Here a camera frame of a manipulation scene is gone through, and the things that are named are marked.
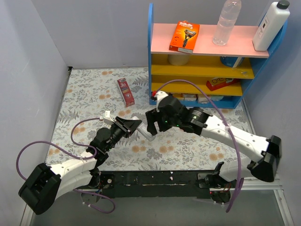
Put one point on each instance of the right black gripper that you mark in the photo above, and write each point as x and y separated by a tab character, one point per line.
159	121

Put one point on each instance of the red toothpaste box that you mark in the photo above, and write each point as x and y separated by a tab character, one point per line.
125	92

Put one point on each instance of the white cup on shelf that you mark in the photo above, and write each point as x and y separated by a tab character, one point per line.
178	60

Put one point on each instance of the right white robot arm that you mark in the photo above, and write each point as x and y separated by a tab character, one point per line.
263	154

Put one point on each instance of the white remote control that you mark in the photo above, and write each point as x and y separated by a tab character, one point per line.
142	128

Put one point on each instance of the clear plastic water bottle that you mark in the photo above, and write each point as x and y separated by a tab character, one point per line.
227	20

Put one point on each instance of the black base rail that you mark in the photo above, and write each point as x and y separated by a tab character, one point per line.
201	184

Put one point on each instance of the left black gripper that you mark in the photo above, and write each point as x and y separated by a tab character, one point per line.
124	127

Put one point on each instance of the floral table mat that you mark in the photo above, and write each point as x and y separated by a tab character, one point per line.
90	92

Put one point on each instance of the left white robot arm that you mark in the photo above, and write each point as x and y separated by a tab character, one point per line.
46	183

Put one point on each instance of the orange razor box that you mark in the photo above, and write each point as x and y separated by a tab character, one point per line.
184	37

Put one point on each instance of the blue yellow pink shelf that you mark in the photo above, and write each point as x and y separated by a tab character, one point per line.
205	63

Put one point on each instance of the blue white container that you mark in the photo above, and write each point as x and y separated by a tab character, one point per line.
230	61

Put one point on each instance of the white bottle black cap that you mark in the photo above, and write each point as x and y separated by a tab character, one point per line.
271	24

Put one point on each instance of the red box on shelf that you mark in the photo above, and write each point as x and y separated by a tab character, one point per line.
218	83

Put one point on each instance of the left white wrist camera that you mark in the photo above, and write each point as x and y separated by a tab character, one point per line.
107	117

